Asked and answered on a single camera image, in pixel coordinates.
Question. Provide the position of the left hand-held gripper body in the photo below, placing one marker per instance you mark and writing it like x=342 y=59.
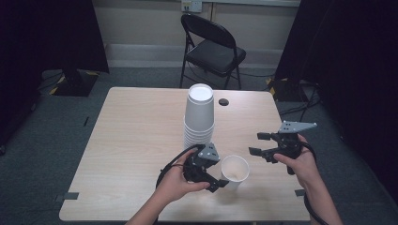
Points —
x=197 y=168

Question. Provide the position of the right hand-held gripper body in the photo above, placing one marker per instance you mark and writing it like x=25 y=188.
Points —
x=289 y=145

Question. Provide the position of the single white paper cup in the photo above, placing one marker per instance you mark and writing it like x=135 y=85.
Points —
x=234 y=170

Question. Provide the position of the stack of white paper cups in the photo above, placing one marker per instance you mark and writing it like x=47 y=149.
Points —
x=199 y=120

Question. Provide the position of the person's left hand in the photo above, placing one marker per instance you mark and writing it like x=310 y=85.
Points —
x=175 y=184

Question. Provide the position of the person's right hand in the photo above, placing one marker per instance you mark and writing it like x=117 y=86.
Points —
x=305 y=168

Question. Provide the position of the grey tape strip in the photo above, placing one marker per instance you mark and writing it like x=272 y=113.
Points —
x=299 y=192
x=69 y=196

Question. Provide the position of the black round table grommet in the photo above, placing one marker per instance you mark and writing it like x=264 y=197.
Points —
x=223 y=102

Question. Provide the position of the black curtain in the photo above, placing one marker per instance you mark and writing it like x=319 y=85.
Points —
x=47 y=37
x=353 y=78

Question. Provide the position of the black folding chair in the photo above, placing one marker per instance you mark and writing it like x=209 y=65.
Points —
x=216 y=54

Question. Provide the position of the black stand base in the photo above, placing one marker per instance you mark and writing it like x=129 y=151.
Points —
x=76 y=82

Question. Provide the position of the white wall outlet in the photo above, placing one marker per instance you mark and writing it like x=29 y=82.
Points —
x=191 y=5

